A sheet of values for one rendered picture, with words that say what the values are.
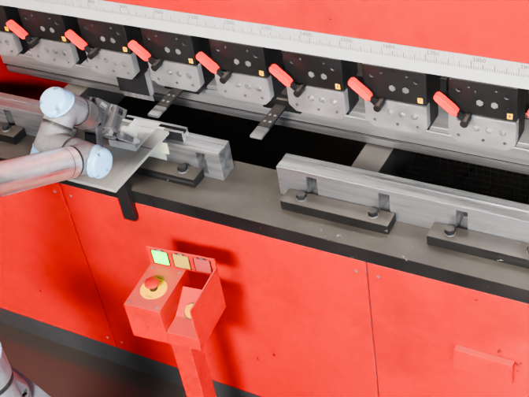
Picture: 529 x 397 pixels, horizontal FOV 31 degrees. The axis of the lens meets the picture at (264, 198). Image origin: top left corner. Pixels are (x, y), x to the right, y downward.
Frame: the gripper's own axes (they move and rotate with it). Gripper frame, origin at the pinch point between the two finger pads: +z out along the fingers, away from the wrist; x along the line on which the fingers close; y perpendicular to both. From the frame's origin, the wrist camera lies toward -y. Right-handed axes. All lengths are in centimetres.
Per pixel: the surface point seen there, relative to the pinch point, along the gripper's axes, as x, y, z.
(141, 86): -2.3, 15.0, -3.4
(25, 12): 28.0, 25.9, -20.2
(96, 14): 3.6, 27.6, -22.5
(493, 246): -101, -5, 9
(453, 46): -91, 30, -28
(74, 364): 44, -73, 70
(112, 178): -4.8, -11.2, -8.6
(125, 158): -3.4, -5.0, -3.3
